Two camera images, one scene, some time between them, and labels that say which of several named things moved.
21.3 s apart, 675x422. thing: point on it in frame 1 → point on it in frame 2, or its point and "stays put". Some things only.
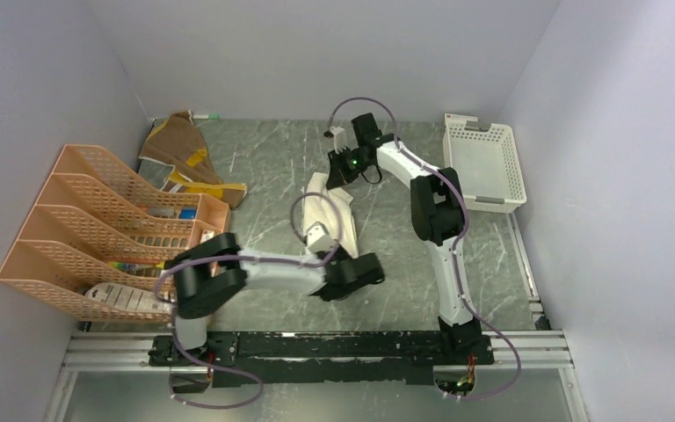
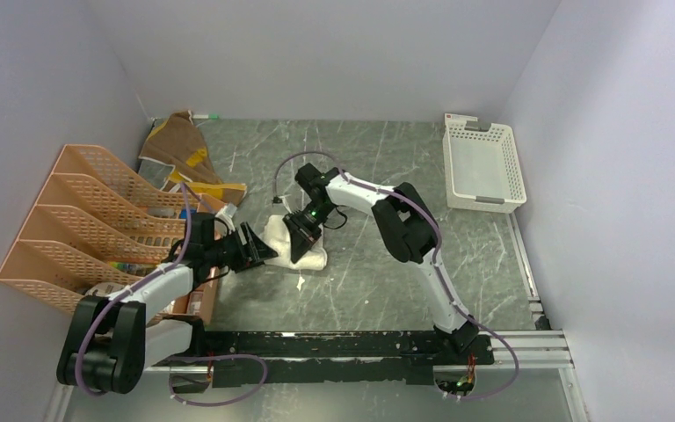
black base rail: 320,358 stays put
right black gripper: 338,174 → 302,238
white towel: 331,208 → 278,235
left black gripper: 340,251 → 250,254
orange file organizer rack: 99,235 stays put
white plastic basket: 487,160 stays put
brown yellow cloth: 175,141 stays put
